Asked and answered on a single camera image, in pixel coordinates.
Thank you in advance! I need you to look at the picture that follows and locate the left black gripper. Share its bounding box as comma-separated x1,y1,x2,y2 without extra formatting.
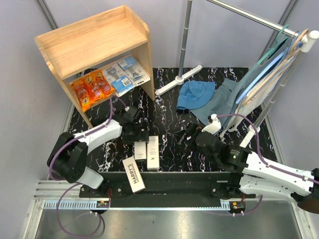
123,120,149,144

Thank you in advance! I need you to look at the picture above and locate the white H box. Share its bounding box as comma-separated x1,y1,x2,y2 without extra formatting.
134,141,147,160
147,136,160,170

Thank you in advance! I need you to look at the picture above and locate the blue Gillette razor pack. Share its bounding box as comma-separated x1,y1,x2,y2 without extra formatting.
102,64,134,97

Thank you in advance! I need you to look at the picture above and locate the orange BIC razor pack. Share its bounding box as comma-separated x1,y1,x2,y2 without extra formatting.
83,75,104,104
69,78,93,113
92,70,115,98

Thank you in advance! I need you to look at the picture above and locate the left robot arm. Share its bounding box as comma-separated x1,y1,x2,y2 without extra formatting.
47,106,149,197

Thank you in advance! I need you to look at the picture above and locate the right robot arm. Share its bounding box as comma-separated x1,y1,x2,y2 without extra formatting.
174,123,319,214

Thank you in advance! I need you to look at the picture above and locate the wooden two-tier shelf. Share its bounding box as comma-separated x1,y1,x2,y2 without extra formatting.
34,5,155,127

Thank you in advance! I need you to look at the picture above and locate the blue bucket hat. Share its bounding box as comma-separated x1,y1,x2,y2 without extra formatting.
176,81,216,110

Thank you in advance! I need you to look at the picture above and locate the white Harry's box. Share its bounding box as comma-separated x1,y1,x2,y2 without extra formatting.
123,157,146,193

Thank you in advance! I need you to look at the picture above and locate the blue razor blister pack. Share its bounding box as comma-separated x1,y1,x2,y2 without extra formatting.
117,56,151,86

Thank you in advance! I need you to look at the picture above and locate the grey-blue garment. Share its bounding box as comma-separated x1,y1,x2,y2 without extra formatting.
191,63,265,125

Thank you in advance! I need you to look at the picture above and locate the wooden hanger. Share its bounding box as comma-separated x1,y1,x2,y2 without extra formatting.
242,29,310,107

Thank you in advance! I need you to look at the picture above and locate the teal hanger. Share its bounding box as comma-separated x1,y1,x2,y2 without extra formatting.
257,24,289,65

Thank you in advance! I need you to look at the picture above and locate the blue hanger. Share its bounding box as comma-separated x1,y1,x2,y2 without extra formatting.
236,44,291,105

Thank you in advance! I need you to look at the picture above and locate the metal clothes rack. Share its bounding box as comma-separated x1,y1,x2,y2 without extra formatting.
146,0,319,157

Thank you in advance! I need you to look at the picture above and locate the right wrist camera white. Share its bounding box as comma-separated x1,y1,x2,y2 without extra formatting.
201,114,221,135

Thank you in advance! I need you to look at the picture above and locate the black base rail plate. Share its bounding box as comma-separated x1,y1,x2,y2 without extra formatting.
79,172,270,211

